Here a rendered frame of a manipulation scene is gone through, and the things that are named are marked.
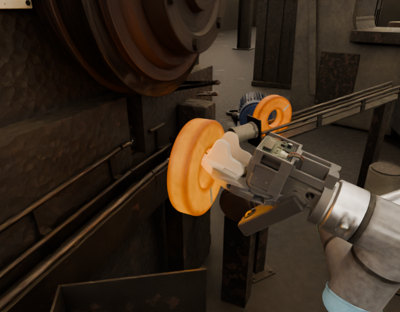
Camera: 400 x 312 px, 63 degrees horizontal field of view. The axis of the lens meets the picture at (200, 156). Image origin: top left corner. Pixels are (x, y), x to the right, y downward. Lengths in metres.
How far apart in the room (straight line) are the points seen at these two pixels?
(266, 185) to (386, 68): 2.83
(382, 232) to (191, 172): 0.26
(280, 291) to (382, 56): 2.31
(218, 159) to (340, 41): 2.90
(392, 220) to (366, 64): 2.85
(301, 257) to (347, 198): 1.21
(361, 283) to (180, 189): 0.28
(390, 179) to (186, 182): 0.99
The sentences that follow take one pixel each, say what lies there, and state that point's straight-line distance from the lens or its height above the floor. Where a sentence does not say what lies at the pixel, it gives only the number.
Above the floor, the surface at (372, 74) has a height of 0.53.
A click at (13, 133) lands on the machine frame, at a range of 0.62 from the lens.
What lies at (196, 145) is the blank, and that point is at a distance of 0.47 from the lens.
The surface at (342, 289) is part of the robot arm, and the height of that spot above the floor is 0.70.
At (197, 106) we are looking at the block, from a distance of 0.97.
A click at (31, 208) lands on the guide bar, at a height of 0.74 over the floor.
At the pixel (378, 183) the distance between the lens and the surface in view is 1.36.
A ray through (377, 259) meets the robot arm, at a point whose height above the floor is 0.77.
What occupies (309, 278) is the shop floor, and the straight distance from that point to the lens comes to 1.57.
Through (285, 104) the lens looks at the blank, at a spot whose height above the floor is 0.75.
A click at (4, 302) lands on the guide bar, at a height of 0.68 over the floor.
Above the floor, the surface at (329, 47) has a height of 0.73.
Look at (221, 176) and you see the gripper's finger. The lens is 0.48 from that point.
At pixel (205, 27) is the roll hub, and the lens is 0.74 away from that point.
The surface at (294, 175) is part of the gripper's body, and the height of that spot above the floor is 0.85.
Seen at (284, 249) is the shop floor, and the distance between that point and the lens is 1.68.
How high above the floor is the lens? 1.06
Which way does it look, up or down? 25 degrees down
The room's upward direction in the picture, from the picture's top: straight up
